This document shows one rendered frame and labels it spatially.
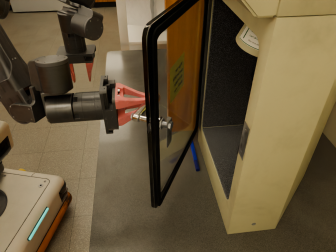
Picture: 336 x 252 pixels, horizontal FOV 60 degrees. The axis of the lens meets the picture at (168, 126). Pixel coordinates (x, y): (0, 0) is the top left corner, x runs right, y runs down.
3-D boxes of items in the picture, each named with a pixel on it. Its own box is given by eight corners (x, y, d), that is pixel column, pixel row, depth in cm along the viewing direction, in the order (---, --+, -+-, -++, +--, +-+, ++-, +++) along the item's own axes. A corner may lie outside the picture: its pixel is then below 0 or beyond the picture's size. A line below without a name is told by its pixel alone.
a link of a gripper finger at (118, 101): (154, 97, 54) (103, 101, 53) (156, 127, 59) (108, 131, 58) (151, 79, 59) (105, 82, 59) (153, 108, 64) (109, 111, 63)
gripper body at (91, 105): (109, 91, 52) (67, 93, 52) (115, 134, 59) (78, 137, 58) (110, 73, 57) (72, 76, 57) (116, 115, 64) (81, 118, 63)
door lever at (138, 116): (174, 105, 60) (174, 94, 58) (155, 132, 53) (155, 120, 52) (150, 99, 62) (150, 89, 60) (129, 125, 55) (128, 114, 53)
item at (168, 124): (173, 141, 56) (174, 117, 53) (169, 148, 55) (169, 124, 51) (164, 138, 57) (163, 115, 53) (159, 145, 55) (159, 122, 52)
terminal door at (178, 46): (197, 129, 85) (209, -21, 60) (154, 212, 63) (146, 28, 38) (194, 129, 85) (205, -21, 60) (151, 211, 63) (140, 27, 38)
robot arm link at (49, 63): (40, 102, 64) (11, 119, 57) (27, 50, 59) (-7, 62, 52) (88, 108, 61) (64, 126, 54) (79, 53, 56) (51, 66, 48)
